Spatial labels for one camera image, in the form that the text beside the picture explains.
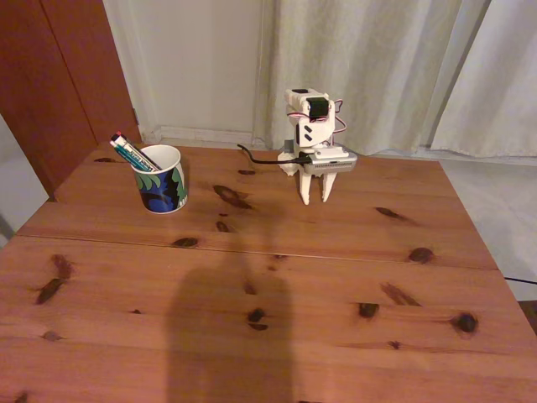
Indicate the silver white camera box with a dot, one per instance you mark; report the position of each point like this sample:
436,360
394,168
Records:
331,165

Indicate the teal translucent ballpoint pen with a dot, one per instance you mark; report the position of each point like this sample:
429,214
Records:
119,150

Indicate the white marker with black caps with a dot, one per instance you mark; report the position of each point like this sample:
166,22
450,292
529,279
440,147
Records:
138,158

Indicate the grey table clamp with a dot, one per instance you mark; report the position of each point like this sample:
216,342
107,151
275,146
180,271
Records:
289,146

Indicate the white mug blue green pattern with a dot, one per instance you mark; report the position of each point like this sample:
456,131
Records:
159,189

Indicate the dark brown furniture piece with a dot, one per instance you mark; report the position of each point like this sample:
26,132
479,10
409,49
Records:
529,315

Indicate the brown wooden cabinet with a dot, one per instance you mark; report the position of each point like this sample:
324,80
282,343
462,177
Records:
50,84

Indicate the white fabric curtain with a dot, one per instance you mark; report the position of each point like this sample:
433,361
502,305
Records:
503,84
377,63

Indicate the thin black pen red ends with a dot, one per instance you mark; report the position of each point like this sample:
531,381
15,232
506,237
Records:
126,140

